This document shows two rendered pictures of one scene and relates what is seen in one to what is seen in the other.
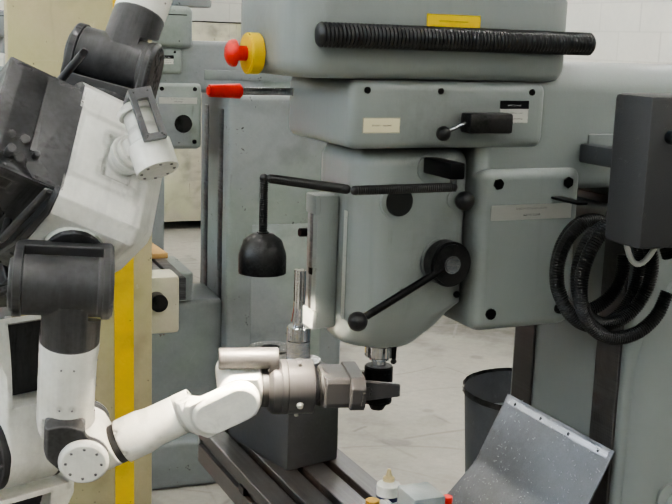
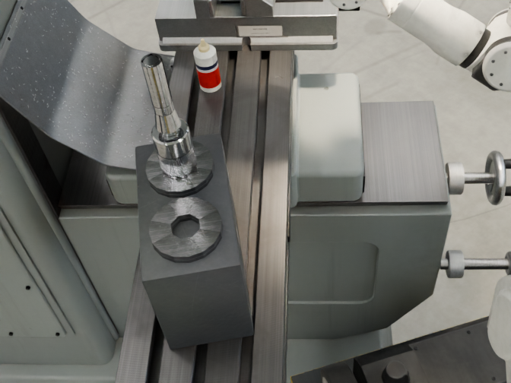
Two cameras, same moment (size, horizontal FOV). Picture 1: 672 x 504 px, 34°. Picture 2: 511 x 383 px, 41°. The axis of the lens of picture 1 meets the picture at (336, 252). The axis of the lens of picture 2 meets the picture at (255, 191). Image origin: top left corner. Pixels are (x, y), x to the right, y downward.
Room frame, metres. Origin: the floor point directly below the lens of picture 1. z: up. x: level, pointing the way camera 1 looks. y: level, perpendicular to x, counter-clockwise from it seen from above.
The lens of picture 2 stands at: (2.50, 0.48, 1.84)
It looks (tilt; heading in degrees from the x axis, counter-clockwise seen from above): 52 degrees down; 214
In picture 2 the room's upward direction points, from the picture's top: 8 degrees counter-clockwise
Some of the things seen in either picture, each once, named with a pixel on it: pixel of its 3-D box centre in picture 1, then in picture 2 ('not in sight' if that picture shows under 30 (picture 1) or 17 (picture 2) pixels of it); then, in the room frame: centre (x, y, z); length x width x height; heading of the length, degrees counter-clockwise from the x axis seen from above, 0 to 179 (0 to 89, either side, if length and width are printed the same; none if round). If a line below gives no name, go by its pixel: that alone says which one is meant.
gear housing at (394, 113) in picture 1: (414, 109); not in sight; (1.73, -0.12, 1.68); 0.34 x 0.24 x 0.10; 115
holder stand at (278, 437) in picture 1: (282, 400); (195, 238); (2.10, 0.10, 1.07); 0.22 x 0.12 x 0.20; 36
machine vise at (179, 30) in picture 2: not in sight; (247, 3); (1.56, -0.12, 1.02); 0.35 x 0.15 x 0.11; 113
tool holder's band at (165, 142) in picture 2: (298, 328); (170, 132); (2.06, 0.07, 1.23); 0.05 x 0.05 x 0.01
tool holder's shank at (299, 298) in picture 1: (299, 297); (160, 96); (2.06, 0.07, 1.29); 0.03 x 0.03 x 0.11
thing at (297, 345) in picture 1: (298, 344); (175, 150); (2.06, 0.07, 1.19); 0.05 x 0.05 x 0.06
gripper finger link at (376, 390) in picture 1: (381, 391); not in sight; (1.68, -0.08, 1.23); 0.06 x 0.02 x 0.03; 100
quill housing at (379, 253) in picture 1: (386, 241); not in sight; (1.72, -0.08, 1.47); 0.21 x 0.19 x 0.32; 25
